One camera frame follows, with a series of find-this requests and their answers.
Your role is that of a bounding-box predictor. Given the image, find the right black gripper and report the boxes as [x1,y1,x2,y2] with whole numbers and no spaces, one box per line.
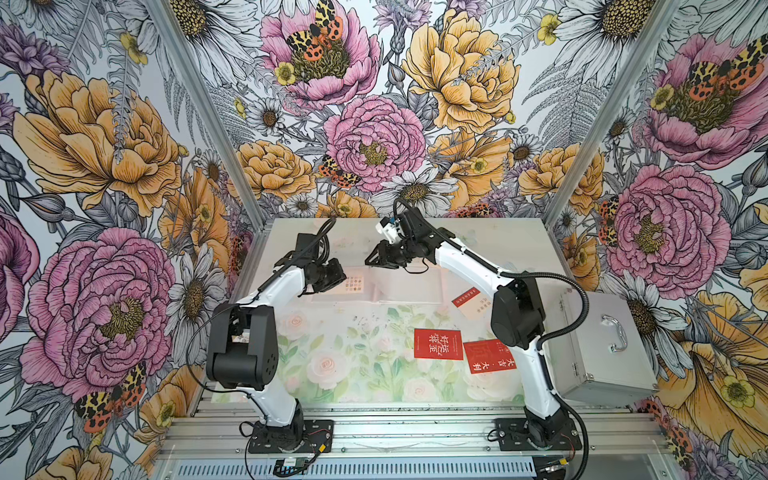
[364,236,418,271]

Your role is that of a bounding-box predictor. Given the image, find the pale pink text card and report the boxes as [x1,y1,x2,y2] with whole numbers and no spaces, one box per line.
[331,273,366,295]

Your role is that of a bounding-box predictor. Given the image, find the pink elephant photo album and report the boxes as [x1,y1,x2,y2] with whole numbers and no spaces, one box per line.
[307,266,472,305]

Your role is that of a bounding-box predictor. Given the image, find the red card white characters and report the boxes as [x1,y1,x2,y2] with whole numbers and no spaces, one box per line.
[413,328,464,361]

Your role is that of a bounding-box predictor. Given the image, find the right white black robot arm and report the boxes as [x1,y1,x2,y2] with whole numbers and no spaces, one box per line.
[365,208,575,449]

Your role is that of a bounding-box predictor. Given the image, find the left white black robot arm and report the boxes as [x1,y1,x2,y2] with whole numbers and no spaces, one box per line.
[206,231,346,451]

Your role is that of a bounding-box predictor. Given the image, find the red and pink card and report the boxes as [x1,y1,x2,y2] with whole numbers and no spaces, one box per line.
[452,287,492,321]

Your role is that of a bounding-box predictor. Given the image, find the red card gold characters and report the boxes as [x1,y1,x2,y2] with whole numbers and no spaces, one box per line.
[464,339,517,375]

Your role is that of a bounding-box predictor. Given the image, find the silver aluminium case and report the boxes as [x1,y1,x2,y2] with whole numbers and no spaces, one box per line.
[546,292,658,407]

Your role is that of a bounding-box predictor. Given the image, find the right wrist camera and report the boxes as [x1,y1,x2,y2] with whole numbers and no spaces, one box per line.
[376,217,403,245]

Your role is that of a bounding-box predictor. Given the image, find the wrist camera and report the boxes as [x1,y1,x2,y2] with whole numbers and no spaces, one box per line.
[376,217,403,245]
[295,233,330,263]

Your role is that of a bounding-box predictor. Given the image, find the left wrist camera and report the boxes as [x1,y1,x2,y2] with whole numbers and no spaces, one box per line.
[295,233,330,263]

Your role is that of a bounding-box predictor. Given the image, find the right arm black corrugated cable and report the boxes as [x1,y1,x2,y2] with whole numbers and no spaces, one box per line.
[392,197,592,480]

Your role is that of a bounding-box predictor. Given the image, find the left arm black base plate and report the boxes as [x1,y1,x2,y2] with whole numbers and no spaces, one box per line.
[246,420,335,454]

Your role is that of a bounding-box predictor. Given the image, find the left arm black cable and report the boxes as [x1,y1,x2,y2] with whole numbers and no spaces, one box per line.
[183,217,338,395]

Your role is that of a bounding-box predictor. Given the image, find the aluminium front rail frame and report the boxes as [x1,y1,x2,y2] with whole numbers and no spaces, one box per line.
[152,402,685,479]

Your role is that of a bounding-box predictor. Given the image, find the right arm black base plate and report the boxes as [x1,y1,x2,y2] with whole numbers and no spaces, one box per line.
[494,417,583,453]

